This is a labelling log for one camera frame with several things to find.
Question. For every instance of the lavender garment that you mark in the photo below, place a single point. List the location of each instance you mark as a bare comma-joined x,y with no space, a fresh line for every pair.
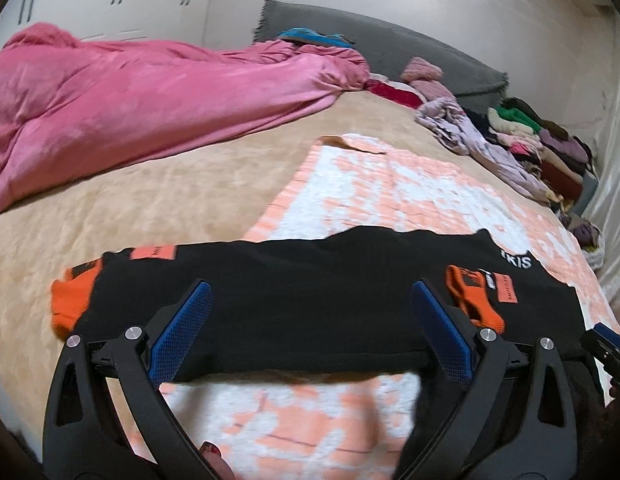
470,135

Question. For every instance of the pink plush blanket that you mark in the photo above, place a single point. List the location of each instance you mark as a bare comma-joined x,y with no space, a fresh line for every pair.
115,100

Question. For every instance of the pink knit garment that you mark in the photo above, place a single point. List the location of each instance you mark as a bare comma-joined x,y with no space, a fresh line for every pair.
425,75

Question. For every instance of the beige bed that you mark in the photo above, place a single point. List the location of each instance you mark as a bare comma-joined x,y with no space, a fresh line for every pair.
165,200

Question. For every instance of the person's left hand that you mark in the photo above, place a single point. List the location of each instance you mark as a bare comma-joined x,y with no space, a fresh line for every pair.
215,460

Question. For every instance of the grey headboard cushion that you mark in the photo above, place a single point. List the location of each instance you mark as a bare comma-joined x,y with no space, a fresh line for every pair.
390,35

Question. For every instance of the white satin curtain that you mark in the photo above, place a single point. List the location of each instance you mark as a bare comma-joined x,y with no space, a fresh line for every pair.
610,160

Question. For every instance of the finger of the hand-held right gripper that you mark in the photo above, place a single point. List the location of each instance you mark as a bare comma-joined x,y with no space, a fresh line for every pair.
607,342

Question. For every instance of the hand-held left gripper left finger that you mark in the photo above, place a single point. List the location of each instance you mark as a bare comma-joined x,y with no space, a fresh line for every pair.
182,330

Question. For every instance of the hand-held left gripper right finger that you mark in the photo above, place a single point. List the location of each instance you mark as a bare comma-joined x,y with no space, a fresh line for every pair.
442,330

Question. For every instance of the blue cloth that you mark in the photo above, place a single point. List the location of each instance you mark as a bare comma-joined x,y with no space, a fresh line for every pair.
310,36

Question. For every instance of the peach and white patterned blanket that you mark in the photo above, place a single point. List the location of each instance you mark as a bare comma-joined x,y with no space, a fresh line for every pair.
390,195

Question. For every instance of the small purple clothes heap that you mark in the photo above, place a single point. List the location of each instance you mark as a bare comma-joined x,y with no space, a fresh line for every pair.
585,235

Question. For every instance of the pile of folded clothes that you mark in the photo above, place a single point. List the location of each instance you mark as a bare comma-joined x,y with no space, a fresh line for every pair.
540,145

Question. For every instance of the red cloth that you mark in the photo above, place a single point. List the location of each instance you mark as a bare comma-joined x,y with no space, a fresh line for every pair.
395,94

